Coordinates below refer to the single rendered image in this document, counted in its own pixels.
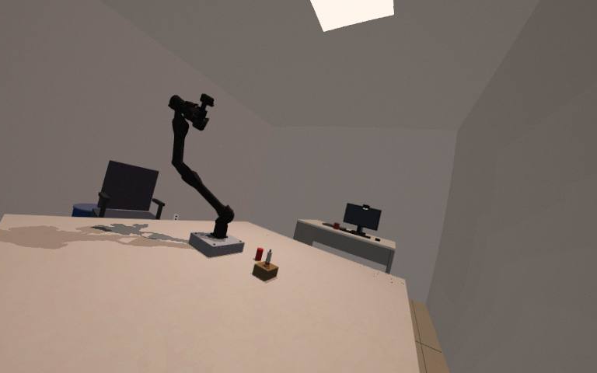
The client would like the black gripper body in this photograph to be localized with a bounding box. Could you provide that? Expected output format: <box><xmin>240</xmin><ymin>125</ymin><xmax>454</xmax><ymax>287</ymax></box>
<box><xmin>192</xmin><ymin>94</ymin><xmax>214</xmax><ymax>131</ymax></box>

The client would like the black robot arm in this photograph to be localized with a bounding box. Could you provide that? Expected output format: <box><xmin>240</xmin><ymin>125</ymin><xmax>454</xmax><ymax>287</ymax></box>
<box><xmin>168</xmin><ymin>95</ymin><xmax>234</xmax><ymax>239</ymax></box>

